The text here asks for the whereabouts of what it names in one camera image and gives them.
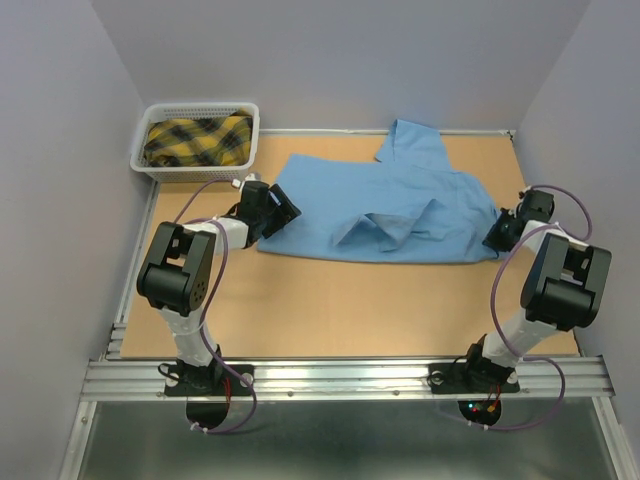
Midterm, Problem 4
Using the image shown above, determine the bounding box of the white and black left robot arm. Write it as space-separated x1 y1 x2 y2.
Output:
136 177 301 397

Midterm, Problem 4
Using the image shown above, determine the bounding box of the light blue long sleeve shirt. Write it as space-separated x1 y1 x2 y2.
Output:
258 120 499 264

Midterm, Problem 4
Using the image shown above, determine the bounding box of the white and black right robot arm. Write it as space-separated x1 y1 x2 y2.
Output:
460 185 612 390

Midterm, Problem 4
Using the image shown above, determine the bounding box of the yellow plaid shirt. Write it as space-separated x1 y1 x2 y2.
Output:
143 110 254 168

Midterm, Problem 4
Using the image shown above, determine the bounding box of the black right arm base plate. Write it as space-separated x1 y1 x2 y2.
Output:
426 358 520 426

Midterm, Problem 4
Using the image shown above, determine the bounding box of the aluminium mounting rail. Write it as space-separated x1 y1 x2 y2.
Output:
80 357 615 402

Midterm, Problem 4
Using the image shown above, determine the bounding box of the white plastic basket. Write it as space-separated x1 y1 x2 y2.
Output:
130 102 260 182

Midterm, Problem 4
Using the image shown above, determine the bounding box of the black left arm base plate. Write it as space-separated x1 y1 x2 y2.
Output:
157 360 250 430

